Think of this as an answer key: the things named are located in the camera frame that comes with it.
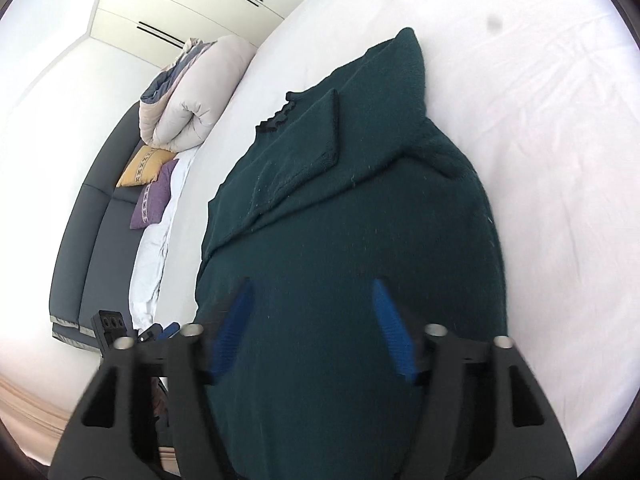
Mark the bed with white sheet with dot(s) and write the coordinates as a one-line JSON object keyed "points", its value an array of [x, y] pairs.
{"points": [[530, 160]]}

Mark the yellow patterned pillow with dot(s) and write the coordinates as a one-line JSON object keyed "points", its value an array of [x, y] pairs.
{"points": [[144, 166]]}

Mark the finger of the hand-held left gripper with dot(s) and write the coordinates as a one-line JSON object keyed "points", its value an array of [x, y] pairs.
{"points": [[160, 332]]}

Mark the white pillow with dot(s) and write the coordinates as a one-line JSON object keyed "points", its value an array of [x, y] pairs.
{"points": [[150, 270]]}

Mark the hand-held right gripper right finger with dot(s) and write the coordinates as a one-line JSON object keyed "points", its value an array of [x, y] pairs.
{"points": [[396, 332]]}

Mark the folded beige duvet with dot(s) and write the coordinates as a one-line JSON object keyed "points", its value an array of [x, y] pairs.
{"points": [[200, 100]]}

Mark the dark green knit sweater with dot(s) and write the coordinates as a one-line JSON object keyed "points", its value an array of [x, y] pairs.
{"points": [[340, 240]]}

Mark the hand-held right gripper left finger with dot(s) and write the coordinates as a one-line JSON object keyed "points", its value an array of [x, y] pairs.
{"points": [[231, 332]]}

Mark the purple patterned pillow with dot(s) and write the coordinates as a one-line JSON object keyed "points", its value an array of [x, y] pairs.
{"points": [[152, 200]]}

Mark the cream wardrobe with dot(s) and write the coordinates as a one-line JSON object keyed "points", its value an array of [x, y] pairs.
{"points": [[210, 0]]}

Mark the dark grey padded headboard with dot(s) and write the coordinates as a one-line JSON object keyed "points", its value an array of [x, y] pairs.
{"points": [[82, 260]]}

